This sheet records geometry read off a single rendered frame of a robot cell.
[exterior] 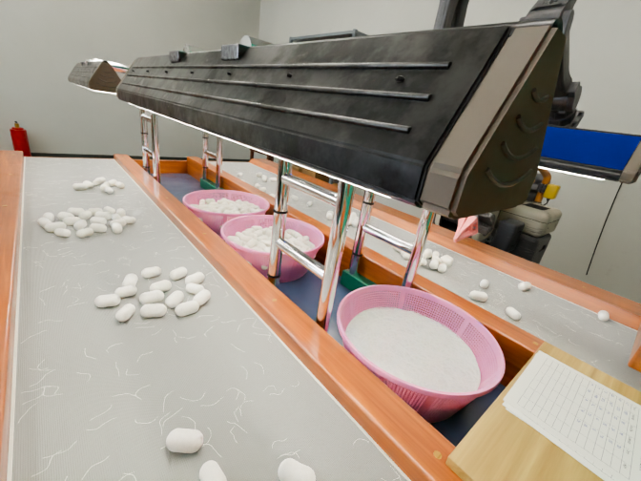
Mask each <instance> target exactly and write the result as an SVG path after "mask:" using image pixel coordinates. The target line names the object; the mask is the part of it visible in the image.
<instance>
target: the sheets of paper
mask: <svg viewBox="0 0 641 481"><path fill-rule="evenodd" d="M503 400H504V402H503V403H502V405H503V406H505V407H506V410H508V411H509V412H511V413H512V414H514V415H515V416H517V417H518V418H520V419H521V420H523V421H524V422H526V423H527V424H529V425H530V426H532V427H533V428H534V429H536V430H537V431H539V432H540V433H541V434H543V435H544V436H545V437H547V439H549V440H550V441H551V442H553V443H554V444H555V445H557V446H558V447H559V448H561V449H562V450H564V451H565V452H566V453H568V454H569V455H570V456H572V457H573V458H574V459H576V460H577V461H578V462H580V463H581V464H582V465H584V466H585V467H586V468H588V469H589V470H590V471H592V472H594V473H595V474H596V475H598V476H599V477H600V478H602V479H603V480H604V481H641V406H640V405H638V404H636V403H634V402H633V401H632V400H630V399H628V398H626V397H624V396H622V395H621V394H619V393H617V392H615V391H613V390H611V389H610V388H608V387H605V386H603V385H601V384H600V383H598V382H596V381H594V380H592V379H591V378H590V377H588V376H586V375H584V374H582V373H580V372H579V371H577V370H575V369H573V368H571V367H569V366H567V365H565V364H563V363H561V362H559V361H558V360H556V359H554V358H552V357H550V356H548V355H547V354H546V353H544V352H542V351H540V350H539V351H538V353H536V354H535V356H534V358H533V360H532V361H531V362H530V364H529V365H528V366H527V368H526V369H525V371H524V372H523V373H522V375H521V376H520V377H519V379H518V380H517V381H516V383H515V384H514V385H513V387H512V388H511V389H510V391H509V392H508V393H507V395H506V396H505V398H504V399H503Z"/></svg>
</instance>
